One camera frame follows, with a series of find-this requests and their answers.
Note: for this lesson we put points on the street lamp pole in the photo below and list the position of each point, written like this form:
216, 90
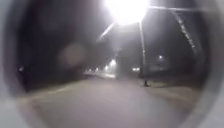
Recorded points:
143, 50

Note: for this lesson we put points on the row of distant street lamps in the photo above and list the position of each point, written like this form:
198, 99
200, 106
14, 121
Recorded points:
112, 63

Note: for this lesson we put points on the pale roadside verge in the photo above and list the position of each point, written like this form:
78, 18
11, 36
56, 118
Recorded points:
50, 89
173, 93

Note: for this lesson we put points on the grey asphalt road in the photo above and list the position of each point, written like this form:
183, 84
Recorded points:
100, 103

